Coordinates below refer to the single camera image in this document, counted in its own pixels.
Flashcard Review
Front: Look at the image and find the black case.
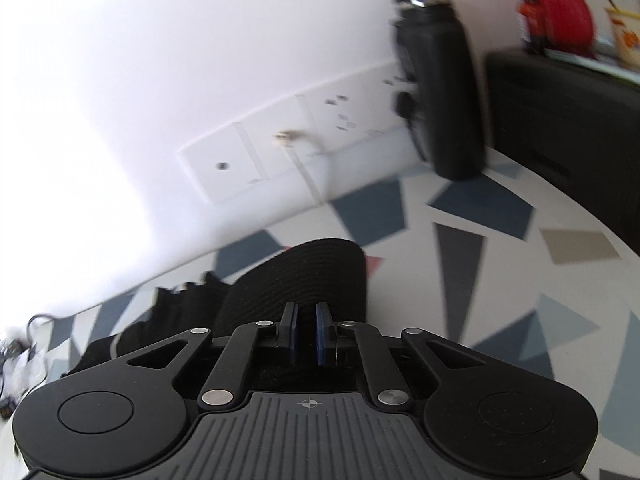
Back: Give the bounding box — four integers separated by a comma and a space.
484, 46, 640, 262

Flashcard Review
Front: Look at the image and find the red object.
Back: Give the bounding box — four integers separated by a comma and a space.
502, 0, 600, 60

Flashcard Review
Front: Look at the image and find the white wall socket panel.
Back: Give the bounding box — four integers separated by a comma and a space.
179, 59, 418, 207

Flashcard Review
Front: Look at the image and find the white flat cable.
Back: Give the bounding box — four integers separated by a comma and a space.
271, 129, 332, 207

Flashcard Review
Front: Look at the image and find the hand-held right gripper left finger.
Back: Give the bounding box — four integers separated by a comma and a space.
125, 301, 301, 411

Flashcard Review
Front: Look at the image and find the black white patterned knit sweater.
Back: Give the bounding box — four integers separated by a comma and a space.
61, 237, 370, 392

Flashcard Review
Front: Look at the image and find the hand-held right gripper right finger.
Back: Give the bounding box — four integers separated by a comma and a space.
313, 301, 492, 409

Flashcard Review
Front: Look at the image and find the yellow white cup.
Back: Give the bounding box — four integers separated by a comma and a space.
604, 6, 640, 67

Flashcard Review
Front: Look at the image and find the black power plug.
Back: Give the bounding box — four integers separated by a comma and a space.
394, 90, 420, 118

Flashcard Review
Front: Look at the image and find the black insulated bottle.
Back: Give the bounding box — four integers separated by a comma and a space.
389, 0, 487, 182

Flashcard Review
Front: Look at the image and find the tangle of cables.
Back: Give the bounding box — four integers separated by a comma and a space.
0, 311, 53, 413

